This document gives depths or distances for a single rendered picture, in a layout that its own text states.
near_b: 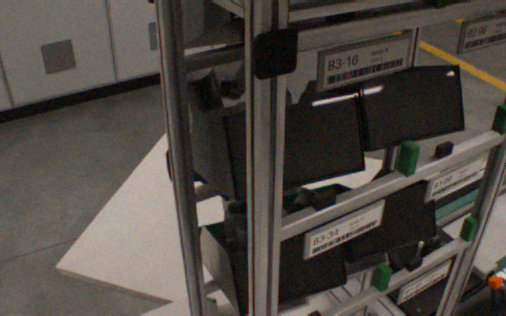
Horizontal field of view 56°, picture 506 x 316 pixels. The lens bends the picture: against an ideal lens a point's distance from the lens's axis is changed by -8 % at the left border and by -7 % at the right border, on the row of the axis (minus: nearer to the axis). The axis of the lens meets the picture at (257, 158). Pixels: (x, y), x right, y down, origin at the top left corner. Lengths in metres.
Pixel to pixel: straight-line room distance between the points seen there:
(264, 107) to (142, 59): 3.61
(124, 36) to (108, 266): 2.74
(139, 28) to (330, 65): 3.52
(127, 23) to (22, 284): 2.07
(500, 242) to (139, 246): 0.90
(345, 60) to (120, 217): 1.11
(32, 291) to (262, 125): 2.23
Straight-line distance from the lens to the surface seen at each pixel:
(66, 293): 2.44
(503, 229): 1.37
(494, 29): 0.48
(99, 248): 1.32
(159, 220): 1.37
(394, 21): 0.38
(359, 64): 0.36
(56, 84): 3.85
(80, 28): 3.73
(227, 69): 0.89
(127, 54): 3.88
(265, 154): 0.35
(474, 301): 1.08
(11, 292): 2.54
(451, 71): 0.57
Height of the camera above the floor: 1.74
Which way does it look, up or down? 34 degrees down
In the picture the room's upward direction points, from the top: straight up
